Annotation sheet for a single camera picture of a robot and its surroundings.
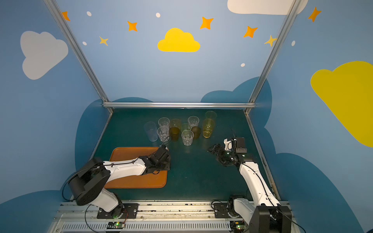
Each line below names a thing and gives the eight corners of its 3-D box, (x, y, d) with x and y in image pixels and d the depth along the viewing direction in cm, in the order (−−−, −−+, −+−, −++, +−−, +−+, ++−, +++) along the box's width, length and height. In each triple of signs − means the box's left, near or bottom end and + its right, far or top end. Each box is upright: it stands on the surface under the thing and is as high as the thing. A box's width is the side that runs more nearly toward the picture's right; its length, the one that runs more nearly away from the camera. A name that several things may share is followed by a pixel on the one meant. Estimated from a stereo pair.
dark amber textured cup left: (173, 141, 104) (173, 135, 97) (170, 135, 107) (168, 128, 101) (181, 138, 106) (180, 131, 99) (177, 132, 109) (176, 125, 103)
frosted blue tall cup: (146, 141, 102) (142, 132, 93) (148, 131, 108) (145, 121, 98) (157, 142, 102) (154, 132, 93) (159, 131, 108) (156, 121, 99)
